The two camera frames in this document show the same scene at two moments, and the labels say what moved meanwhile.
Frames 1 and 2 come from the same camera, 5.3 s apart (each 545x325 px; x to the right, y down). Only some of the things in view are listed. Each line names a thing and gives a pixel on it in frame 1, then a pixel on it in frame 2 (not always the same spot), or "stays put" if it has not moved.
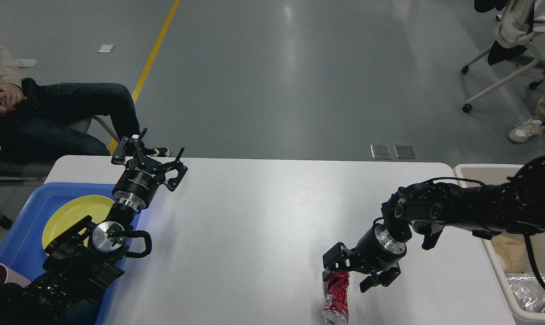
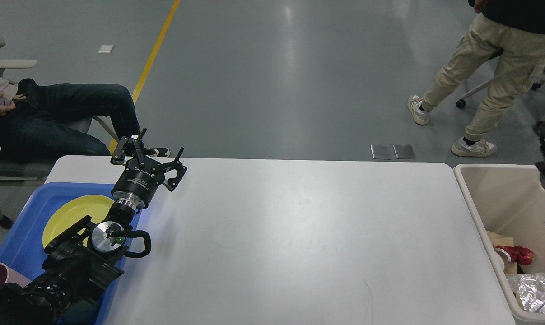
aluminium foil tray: (532, 296) stays put
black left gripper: (137, 186) stays put
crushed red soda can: (335, 290) → (519, 254)
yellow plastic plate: (70, 211) stays put
